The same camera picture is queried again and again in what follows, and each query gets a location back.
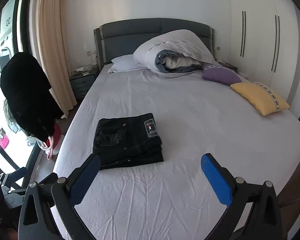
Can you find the beige curtain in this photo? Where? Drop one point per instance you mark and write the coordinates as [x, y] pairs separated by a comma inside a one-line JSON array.
[[50, 23]]

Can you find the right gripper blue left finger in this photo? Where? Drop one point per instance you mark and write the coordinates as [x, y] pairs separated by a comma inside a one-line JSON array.
[[36, 220]]

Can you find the black denim pants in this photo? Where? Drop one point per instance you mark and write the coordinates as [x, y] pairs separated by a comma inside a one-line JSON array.
[[127, 142]]

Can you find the yellow cushion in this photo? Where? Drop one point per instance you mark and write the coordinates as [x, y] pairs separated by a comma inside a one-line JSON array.
[[263, 98]]

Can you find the dark left nightstand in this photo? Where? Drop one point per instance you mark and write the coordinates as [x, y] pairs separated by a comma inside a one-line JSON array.
[[81, 83]]

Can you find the rolled white grey duvet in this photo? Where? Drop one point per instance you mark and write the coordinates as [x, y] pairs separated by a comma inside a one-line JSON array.
[[174, 54]]

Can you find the black hanging garment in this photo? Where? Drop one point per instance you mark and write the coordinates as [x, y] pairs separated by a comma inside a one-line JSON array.
[[27, 90]]

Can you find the red and white object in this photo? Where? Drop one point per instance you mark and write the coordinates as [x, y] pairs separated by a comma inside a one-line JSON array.
[[53, 144]]

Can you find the dark nightstand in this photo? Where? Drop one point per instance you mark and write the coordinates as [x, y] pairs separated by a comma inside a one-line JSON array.
[[227, 65], [81, 83]]

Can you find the dark right nightstand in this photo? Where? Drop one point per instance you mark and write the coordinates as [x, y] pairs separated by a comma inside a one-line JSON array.
[[227, 65]]

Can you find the white wardrobe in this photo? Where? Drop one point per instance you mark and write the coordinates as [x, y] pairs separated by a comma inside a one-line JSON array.
[[265, 43]]

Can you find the white pillow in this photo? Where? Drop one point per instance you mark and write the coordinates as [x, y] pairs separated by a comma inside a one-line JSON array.
[[125, 63]]

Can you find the dark grey upholstered headboard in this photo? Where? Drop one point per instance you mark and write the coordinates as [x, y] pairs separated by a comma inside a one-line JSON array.
[[123, 37]]

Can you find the purple cushion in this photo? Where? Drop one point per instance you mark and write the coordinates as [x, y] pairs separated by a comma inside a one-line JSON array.
[[220, 74]]

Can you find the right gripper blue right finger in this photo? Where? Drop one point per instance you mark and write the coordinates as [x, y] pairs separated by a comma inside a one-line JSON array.
[[252, 211]]

